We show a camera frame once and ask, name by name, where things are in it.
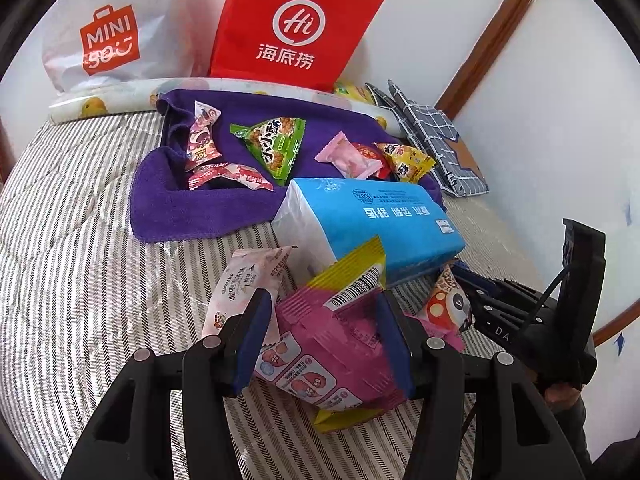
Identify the person's right hand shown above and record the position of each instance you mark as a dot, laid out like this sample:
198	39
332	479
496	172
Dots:
564	394

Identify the strawberry print snack packet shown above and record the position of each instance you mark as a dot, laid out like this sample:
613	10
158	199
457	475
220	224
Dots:
202	135

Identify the purple towel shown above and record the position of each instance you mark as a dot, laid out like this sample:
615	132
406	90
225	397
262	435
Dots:
165	200

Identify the white plastic bag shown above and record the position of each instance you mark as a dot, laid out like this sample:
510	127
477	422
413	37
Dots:
110	40

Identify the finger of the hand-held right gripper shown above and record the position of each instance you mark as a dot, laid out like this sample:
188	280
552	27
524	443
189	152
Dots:
472	276

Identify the panda print snack packet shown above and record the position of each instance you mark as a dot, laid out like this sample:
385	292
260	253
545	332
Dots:
445	300

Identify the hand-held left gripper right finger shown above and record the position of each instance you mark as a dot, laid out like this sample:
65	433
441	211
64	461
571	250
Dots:
395	340

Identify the brown wooden frame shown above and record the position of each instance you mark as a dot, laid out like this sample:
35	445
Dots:
500	25

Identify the magenta yellow snack bag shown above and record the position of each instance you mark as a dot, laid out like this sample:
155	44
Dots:
330	340

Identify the blue checked cloth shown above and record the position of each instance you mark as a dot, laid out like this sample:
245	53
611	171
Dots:
430	125

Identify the red paper bag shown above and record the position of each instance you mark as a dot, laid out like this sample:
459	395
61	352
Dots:
300	25

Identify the red white snack packet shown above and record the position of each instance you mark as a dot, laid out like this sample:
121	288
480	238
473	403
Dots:
230	174

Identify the yellow green snack packet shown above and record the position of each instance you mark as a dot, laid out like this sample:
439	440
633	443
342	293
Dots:
355	92

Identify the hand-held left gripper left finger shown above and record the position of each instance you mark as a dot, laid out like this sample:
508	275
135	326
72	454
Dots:
255	340

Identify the striped bed quilt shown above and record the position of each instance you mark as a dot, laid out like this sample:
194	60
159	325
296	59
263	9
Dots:
75	235

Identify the blue tissue pack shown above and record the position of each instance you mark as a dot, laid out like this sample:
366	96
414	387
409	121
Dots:
380	220

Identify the pink white snack packet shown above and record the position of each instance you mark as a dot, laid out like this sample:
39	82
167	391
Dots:
235	290

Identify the fruit print rolled mat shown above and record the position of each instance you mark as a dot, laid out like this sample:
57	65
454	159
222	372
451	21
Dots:
90	107

